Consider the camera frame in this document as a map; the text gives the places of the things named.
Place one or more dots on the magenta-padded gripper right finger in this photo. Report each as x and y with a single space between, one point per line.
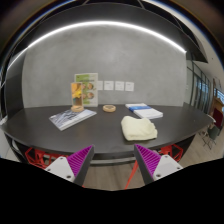
165 166

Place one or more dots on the green leaflet display stand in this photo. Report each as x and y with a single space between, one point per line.
90 90

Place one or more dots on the grey printed magazine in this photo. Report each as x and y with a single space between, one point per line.
71 119

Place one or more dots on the white wall socket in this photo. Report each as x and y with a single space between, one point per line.
119 86
129 86
108 85
100 85

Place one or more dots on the white ceiling light strip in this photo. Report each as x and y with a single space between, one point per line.
100 23

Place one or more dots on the cream knitted towel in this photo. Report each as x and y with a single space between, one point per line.
138 128

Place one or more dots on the beige tape roll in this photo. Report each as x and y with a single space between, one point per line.
109 108

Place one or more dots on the blue and white booklet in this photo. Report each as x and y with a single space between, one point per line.
138 107

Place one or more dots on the white book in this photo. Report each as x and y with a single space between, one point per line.
150 114

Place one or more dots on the orange sign on wooden base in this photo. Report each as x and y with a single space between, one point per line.
77 95

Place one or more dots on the black-framed glass partition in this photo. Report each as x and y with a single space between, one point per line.
200 90

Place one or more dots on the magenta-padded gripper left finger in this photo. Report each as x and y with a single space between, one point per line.
62 166

